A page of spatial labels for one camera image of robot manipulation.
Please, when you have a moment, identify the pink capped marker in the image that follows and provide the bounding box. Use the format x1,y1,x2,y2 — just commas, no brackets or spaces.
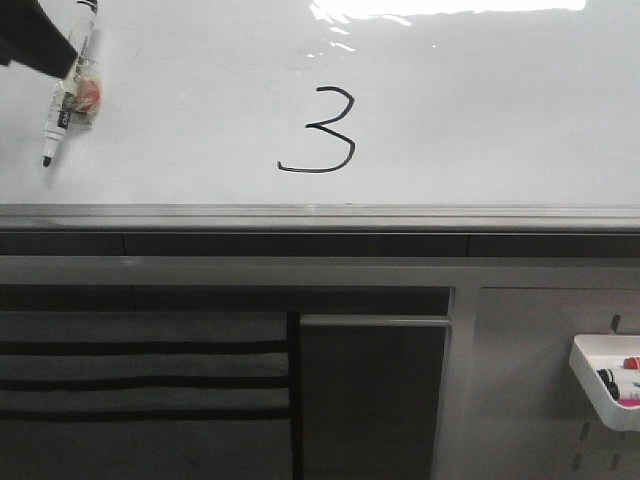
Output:
606,382,639,406

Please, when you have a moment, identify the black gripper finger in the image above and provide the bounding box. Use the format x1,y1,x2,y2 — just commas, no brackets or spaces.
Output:
1,0,78,79

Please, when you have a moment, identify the white plastic marker tray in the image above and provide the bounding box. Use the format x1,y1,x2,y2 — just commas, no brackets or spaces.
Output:
569,334,639,432

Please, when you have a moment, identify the grey fabric pocket organizer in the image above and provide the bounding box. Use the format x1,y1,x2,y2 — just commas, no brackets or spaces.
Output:
1,311,303,479

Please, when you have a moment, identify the grey metal stand frame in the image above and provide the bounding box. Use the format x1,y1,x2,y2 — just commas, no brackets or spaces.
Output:
1,256,639,479

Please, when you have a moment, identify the white whiteboard with aluminium frame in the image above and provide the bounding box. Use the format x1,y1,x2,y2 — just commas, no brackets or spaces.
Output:
1,1,639,232

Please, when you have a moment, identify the black capped marker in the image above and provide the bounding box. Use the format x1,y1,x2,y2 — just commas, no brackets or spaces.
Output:
597,369,640,387

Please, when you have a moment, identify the black whiteboard marker with tape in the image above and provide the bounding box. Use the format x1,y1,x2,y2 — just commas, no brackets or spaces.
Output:
42,0,99,168

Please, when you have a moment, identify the red capped marker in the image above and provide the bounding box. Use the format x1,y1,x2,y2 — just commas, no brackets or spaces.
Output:
622,356,640,370

